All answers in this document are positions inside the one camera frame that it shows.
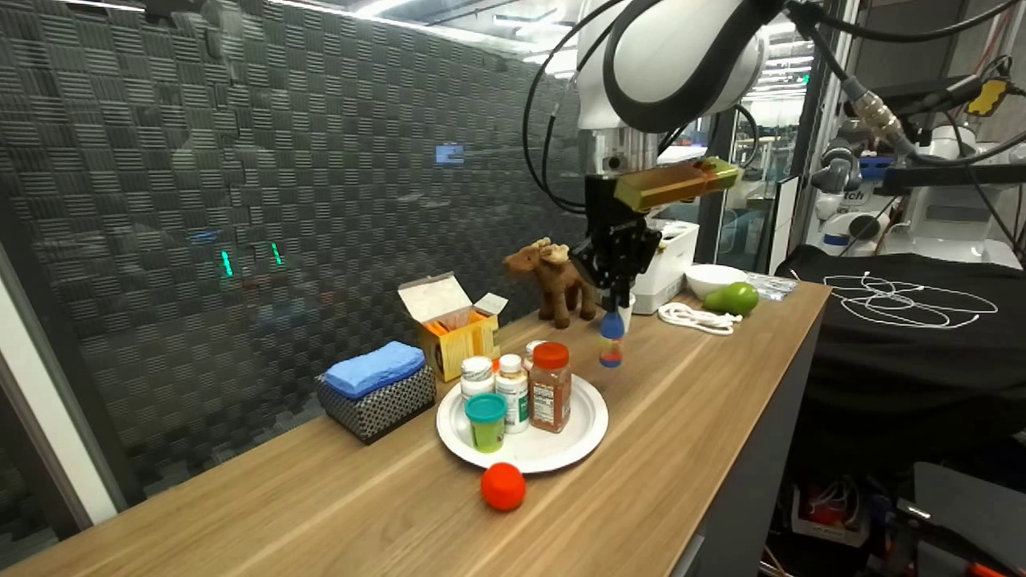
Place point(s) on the white bowl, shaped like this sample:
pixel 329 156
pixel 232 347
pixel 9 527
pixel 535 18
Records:
pixel 709 276

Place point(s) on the white hydroponic planter appliance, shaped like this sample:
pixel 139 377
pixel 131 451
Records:
pixel 666 275

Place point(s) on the red plastic strawberry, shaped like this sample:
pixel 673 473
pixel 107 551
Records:
pixel 503 489

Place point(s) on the orange lid spice jar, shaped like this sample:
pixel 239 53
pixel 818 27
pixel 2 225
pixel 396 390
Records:
pixel 550 385

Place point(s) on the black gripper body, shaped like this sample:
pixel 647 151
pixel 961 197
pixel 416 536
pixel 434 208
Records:
pixel 618 242

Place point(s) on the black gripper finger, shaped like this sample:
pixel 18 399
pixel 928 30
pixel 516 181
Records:
pixel 602 290
pixel 622 293

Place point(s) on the yellow open cardboard box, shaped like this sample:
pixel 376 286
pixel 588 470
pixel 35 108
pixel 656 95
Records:
pixel 446 321

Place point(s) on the brown plush moose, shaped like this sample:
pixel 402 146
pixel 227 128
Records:
pixel 548 265

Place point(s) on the green fruit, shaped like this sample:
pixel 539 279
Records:
pixel 733 299

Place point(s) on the teal lid small jar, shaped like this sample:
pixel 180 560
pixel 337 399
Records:
pixel 490 420

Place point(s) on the wrist camera olive box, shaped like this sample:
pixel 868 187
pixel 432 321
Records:
pixel 683 181

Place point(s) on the blue cloth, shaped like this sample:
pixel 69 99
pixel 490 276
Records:
pixel 367 372

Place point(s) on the large white pill bottle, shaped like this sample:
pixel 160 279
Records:
pixel 477 377

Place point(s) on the white paper plate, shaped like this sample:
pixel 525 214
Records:
pixel 532 451

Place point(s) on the white bottle green label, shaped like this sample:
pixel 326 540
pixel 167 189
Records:
pixel 510 384

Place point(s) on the blue cap small bottle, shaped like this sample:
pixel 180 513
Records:
pixel 612 332

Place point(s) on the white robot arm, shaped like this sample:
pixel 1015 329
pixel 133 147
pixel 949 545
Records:
pixel 643 73

